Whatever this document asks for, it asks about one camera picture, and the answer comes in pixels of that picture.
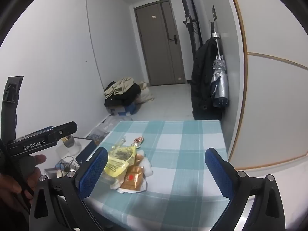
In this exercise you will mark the white tissue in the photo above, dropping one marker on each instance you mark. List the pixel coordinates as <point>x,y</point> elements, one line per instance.
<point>147,164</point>

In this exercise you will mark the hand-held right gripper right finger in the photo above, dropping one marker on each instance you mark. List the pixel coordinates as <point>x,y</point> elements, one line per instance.
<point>219,173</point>

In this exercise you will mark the person's left hand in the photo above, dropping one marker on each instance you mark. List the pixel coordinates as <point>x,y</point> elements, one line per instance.
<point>9,187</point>

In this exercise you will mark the silver folded umbrella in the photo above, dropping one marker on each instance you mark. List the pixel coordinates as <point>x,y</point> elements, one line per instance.
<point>219,84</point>

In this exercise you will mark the white cloth bag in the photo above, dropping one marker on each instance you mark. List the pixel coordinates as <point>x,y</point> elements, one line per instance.
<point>145,92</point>

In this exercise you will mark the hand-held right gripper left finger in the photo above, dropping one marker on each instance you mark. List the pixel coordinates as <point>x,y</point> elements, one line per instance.
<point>93,170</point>

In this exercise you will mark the clear plastic bags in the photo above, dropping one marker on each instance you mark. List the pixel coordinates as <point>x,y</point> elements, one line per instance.
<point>105,127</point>

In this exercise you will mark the white cup with chopsticks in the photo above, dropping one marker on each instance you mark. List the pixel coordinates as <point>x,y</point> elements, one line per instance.
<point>70,145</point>

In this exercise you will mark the red white candy wrapper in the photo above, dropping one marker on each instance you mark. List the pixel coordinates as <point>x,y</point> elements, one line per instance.
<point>137,141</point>

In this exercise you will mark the beige garment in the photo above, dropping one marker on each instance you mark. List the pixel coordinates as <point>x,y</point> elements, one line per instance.
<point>120,86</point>

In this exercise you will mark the teal checked tablecloth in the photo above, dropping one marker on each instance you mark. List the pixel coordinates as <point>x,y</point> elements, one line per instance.
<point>178,163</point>

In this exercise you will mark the orange snack wrapper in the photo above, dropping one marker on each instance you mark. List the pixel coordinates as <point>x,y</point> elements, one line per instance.
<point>132,178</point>

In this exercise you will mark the black garment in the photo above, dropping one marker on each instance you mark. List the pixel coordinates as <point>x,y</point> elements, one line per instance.
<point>127,95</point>

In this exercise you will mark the black coat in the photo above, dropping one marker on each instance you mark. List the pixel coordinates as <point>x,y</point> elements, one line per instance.
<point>203,81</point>

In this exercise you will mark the black wall hook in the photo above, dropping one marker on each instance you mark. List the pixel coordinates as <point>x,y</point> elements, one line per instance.
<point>213,13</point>

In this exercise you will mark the grey door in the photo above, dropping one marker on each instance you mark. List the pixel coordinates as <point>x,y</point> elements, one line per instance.
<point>158,45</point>

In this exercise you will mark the blue cardboard box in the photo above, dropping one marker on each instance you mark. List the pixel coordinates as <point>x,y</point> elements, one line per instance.
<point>122,109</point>

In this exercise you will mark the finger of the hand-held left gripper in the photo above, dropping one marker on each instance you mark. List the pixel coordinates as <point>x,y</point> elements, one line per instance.
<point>44,129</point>
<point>66,130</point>

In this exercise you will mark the clear plastic wrapper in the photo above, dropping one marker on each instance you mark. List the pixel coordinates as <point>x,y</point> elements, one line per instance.
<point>119,143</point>

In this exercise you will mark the yellow plastic bag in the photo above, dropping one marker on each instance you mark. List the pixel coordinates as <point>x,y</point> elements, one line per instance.
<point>119,160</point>

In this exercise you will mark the white wardrobe wooden trim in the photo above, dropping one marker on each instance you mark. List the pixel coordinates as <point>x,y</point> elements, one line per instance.
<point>272,77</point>

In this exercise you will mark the black metal rack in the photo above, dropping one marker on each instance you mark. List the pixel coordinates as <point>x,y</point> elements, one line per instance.
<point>190,28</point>

